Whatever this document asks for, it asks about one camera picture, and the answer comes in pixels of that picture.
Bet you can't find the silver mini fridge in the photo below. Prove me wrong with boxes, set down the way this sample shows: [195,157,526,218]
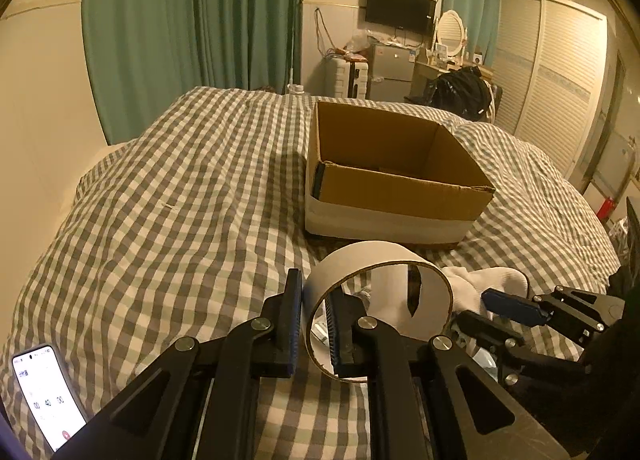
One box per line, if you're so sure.
[368,43,414,103]

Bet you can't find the white louvered wardrobe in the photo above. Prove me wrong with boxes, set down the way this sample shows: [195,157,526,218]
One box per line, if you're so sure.
[492,0,608,176]

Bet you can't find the red fire extinguisher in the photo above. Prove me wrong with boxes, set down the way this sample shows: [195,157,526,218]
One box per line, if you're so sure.
[597,197,615,222]

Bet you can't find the white suitcase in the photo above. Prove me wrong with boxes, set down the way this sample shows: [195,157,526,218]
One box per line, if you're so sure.
[324,56,369,100]

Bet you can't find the wooden dressing table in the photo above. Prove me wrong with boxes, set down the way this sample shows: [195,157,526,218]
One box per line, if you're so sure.
[409,61,494,96]

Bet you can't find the white smartphone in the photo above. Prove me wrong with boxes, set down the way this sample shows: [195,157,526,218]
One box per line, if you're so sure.
[11,344,88,452]

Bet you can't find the large green curtain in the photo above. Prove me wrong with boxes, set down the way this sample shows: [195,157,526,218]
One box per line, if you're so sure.
[81,0,302,144]

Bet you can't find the black clothes on chair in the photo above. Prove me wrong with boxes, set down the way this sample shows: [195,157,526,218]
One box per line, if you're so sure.
[423,66,495,121]

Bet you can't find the white oval vanity mirror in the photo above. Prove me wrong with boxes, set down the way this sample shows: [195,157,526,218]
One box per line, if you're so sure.
[436,10,466,57]

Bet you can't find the black wall television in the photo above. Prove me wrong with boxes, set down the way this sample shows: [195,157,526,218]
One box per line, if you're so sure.
[364,0,436,36]

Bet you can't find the brown cardboard box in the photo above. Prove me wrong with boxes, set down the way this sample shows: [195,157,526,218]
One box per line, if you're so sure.
[305,102,495,248]

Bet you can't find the white sock bundle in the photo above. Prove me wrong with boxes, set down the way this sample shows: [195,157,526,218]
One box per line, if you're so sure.
[442,266,529,316]

